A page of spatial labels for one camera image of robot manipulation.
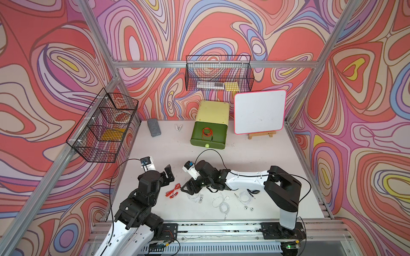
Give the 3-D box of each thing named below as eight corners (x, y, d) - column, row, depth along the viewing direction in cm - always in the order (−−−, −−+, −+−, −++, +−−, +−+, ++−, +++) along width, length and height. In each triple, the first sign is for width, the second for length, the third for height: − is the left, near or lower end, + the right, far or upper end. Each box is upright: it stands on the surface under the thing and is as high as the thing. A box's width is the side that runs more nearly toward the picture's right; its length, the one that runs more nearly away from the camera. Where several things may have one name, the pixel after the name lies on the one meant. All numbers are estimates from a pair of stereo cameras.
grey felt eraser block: (151, 138, 113) (149, 134, 110) (148, 123, 123) (146, 119, 119) (161, 135, 115) (160, 131, 112) (157, 120, 124) (156, 117, 121)
